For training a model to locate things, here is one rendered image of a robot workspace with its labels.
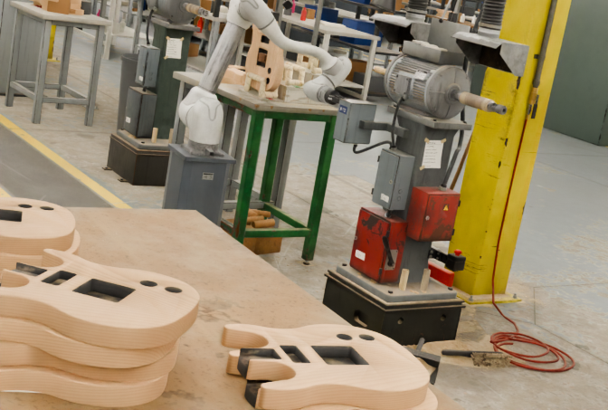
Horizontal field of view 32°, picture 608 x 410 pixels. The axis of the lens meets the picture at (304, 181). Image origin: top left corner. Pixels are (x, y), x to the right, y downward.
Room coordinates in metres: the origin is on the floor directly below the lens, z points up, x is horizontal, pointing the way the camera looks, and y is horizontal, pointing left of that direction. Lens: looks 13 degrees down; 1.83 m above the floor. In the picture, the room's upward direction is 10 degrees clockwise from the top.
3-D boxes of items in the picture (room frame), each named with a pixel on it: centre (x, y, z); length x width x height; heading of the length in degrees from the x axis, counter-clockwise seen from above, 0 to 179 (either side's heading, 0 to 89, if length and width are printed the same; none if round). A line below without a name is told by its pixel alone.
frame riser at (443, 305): (5.11, -0.54, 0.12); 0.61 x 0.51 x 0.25; 126
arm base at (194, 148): (5.31, 0.53, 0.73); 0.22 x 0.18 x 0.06; 28
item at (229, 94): (6.10, 0.27, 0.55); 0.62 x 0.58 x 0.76; 36
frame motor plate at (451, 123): (5.11, -0.54, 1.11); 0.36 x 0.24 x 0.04; 36
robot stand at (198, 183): (5.33, 0.54, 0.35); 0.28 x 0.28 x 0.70; 28
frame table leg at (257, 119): (5.73, 0.31, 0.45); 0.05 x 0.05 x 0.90; 36
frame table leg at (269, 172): (6.47, 0.22, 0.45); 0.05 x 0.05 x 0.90; 36
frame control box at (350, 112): (5.09, -0.25, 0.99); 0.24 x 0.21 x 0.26; 36
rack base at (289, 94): (6.09, 0.20, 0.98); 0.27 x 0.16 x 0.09; 35
